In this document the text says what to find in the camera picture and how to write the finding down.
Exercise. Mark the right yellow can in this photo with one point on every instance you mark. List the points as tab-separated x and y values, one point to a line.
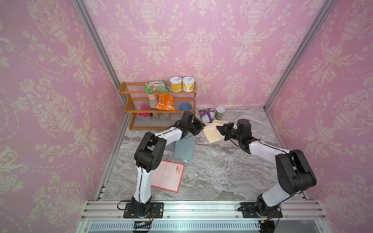
188	84

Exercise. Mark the pink item on shelf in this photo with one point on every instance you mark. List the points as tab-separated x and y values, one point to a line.
142	112

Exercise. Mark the aluminium front rail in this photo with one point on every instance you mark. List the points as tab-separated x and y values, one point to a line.
203	210

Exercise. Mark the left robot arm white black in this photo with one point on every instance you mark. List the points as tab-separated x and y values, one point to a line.
149	154

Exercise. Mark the purple snack bag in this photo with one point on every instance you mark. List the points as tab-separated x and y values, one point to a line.
207	115

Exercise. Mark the dark grey envelope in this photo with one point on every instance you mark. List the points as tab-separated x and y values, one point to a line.
171	146

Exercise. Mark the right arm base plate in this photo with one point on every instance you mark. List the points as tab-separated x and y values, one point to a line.
254	210

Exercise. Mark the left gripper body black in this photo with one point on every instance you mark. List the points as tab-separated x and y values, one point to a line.
194	127

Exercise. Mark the green snack bag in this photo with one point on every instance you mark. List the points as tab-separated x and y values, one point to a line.
156	87

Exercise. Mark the blue lid cup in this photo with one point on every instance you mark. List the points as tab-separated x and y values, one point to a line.
185	107

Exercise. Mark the wooden three-tier shelf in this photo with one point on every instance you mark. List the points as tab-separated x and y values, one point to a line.
160	120

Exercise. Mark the orange snack bag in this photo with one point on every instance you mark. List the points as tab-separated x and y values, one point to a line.
165	102

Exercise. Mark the yellow can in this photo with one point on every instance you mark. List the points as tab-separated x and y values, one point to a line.
188	84
176	84

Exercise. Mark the beige bottle on shelf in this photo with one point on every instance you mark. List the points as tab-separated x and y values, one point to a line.
153	100

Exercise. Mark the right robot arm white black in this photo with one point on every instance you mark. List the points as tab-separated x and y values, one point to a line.
294	173

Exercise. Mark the green instant noodle cup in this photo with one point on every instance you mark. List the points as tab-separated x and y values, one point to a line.
220	110

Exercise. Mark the left yellow can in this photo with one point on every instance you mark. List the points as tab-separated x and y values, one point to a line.
176	84

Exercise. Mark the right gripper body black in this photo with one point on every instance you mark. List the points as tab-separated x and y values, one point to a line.
230	132

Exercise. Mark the teal blue envelope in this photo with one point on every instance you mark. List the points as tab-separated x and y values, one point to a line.
184	148

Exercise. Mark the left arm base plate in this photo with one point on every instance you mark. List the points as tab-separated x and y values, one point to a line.
150	210

